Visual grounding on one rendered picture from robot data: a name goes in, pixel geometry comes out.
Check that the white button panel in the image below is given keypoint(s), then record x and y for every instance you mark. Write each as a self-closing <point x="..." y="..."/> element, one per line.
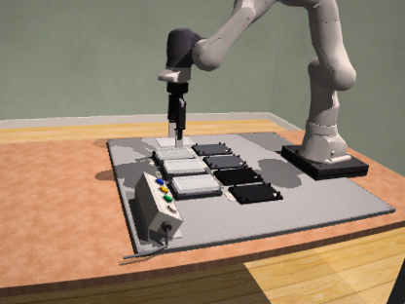
<point x="158" y="212"/>

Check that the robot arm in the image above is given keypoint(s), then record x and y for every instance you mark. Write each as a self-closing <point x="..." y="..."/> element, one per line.
<point x="331" y="67"/>

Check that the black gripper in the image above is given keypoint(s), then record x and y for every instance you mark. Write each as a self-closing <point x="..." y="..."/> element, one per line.
<point x="177" y="111"/>

